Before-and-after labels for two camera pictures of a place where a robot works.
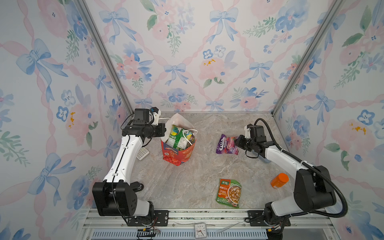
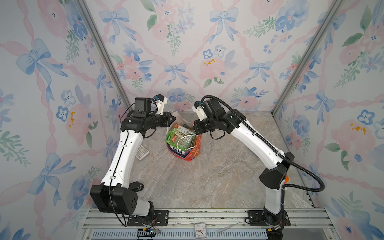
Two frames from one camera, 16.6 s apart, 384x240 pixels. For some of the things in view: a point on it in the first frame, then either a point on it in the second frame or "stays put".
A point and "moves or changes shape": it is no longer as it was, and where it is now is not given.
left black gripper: [161, 129] → [167, 123]
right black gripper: [240, 140] → [196, 124]
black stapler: [136, 186] stays put
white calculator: [142, 153] stays put
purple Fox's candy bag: [226, 145] → [180, 152]
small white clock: [200, 231] stays put
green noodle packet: [229, 192] → [180, 137]
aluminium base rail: [311, 224] stays put
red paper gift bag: [171, 154] moves or changes shape
